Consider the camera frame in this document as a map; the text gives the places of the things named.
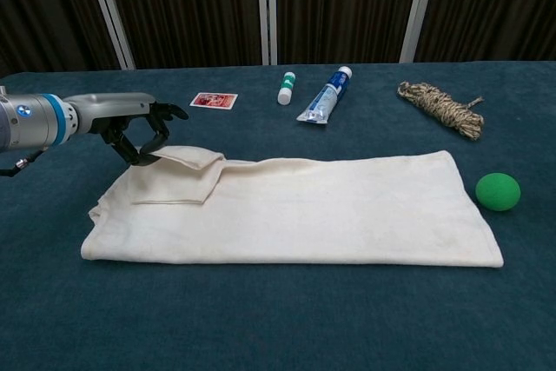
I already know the white screen frame post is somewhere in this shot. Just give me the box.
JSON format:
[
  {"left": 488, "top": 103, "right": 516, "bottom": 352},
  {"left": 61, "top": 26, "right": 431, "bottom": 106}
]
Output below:
[
  {"left": 398, "top": 0, "right": 440, "bottom": 63},
  {"left": 81, "top": 0, "right": 136, "bottom": 70},
  {"left": 255, "top": 0, "right": 279, "bottom": 66}
]

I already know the beige rope bundle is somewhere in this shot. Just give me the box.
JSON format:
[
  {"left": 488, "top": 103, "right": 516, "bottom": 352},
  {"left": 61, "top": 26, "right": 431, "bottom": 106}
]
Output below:
[{"left": 396, "top": 80, "right": 486, "bottom": 142}]

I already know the blue white toothpaste tube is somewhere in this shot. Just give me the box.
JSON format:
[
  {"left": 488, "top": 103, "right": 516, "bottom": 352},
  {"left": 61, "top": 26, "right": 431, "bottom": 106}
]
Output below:
[{"left": 296, "top": 65, "right": 353, "bottom": 128}]

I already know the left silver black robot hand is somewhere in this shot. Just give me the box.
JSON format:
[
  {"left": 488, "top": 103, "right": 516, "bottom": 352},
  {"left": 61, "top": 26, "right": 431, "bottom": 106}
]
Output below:
[{"left": 63, "top": 92, "right": 190, "bottom": 168}]

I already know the white T-shirt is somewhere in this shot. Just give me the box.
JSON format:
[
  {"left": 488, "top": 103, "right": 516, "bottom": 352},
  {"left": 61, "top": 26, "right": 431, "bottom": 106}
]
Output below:
[{"left": 80, "top": 143, "right": 505, "bottom": 268}]

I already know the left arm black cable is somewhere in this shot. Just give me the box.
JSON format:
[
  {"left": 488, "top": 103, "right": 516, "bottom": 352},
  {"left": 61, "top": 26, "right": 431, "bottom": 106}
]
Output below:
[{"left": 0, "top": 148, "right": 48, "bottom": 179}]

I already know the red playing card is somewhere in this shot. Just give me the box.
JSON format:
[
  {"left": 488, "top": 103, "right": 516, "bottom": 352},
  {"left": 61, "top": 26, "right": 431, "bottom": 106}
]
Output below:
[{"left": 189, "top": 91, "right": 240, "bottom": 110}]

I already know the green foam ball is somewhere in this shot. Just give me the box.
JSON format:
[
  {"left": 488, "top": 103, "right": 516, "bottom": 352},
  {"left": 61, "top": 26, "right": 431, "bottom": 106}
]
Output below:
[{"left": 474, "top": 172, "right": 521, "bottom": 213}]

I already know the green white glue stick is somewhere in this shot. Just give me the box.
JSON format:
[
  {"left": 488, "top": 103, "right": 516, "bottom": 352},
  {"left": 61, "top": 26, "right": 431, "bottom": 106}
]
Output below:
[{"left": 276, "top": 71, "right": 298, "bottom": 106}]

